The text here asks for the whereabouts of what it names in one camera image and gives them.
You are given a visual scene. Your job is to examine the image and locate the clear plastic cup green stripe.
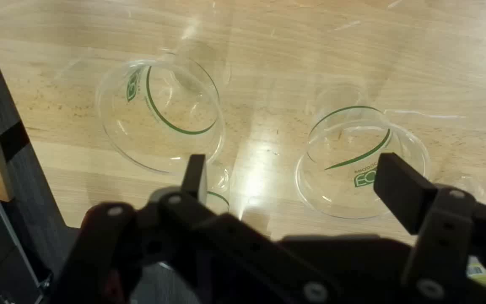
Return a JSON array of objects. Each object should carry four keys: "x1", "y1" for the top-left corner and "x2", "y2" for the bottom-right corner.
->
[
  {"x1": 294, "y1": 83, "x2": 434, "y2": 223},
  {"x1": 204, "y1": 190, "x2": 233, "y2": 217},
  {"x1": 95, "y1": 41, "x2": 228, "y2": 176}
]

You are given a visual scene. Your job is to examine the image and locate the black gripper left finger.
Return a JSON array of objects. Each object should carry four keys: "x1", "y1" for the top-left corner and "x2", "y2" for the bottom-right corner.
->
[{"x1": 51, "y1": 154, "x2": 341, "y2": 304}]

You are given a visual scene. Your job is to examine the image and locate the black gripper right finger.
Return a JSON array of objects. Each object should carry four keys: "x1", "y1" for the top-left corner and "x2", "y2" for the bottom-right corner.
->
[{"x1": 375, "y1": 152, "x2": 486, "y2": 304}]

